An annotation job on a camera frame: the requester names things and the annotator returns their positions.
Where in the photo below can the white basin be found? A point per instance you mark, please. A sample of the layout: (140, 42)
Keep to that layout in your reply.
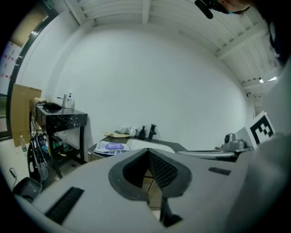
(147, 143)

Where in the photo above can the white cup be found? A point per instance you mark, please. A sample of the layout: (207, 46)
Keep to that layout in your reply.
(123, 130)

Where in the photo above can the black marble side table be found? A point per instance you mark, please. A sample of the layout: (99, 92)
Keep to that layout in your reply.
(63, 118)

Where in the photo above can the wet wipe pack purple lid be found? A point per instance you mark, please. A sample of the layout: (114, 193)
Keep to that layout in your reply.
(112, 147)

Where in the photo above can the black head-mounted camera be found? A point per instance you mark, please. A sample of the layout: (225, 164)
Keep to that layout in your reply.
(205, 8)

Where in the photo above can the green label bottle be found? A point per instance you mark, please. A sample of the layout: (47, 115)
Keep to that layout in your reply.
(65, 144)

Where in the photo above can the black and white floor appliance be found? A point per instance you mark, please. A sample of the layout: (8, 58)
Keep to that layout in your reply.
(33, 159)

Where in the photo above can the brown cardboard sheet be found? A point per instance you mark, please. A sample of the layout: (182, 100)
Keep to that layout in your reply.
(21, 109)

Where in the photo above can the green exit sign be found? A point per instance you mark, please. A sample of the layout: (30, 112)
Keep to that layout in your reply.
(49, 3)

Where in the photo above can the black bag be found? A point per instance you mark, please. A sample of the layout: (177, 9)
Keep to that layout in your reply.
(51, 107)

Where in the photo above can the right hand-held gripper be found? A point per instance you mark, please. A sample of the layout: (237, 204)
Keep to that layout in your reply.
(238, 143)

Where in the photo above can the clear plastic container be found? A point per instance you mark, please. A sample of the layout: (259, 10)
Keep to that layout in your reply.
(43, 170)

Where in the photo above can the person's head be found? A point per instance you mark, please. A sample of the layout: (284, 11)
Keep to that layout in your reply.
(229, 5)

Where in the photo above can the black soap dispenser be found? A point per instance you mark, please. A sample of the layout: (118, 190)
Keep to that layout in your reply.
(142, 134)

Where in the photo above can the ceiling light strip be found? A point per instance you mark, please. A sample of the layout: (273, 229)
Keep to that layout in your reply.
(269, 79)

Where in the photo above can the black faucet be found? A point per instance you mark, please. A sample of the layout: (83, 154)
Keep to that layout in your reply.
(152, 134)

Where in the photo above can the beige paper scraps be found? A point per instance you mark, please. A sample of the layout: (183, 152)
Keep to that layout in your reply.
(38, 99)

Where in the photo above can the black window frame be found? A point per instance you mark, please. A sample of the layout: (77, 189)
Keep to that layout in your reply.
(13, 79)

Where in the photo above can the dark grey appliance base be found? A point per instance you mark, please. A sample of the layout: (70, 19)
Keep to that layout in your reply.
(26, 188)

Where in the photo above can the silver faucet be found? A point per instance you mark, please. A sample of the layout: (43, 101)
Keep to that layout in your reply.
(64, 100)

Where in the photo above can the beige cloth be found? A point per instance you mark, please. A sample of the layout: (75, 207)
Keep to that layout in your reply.
(116, 134)

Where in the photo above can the black vanity counter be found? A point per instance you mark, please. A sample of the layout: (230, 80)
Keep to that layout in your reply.
(113, 137)

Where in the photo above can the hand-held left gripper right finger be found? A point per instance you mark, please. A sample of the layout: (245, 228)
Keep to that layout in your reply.
(204, 188)

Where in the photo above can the white enamel mug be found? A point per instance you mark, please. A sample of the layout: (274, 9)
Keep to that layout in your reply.
(133, 132)

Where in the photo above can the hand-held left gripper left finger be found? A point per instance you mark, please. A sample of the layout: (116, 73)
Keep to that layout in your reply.
(95, 204)

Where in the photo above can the person's grey and navy shirt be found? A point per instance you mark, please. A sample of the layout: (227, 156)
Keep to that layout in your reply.
(272, 182)

